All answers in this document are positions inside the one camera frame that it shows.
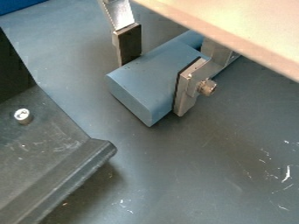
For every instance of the blue shape-sorter base block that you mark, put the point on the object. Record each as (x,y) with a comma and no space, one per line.
(15,5)

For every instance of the gripper metal right finger with screw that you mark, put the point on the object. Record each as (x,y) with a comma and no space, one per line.
(195,78)

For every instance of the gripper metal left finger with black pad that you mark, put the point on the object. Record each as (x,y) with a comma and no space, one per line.
(126,30)

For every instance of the black regrasp fixture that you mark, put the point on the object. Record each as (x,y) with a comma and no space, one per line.
(48,156)

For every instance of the light blue square-circle object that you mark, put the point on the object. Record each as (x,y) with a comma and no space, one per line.
(143,83)

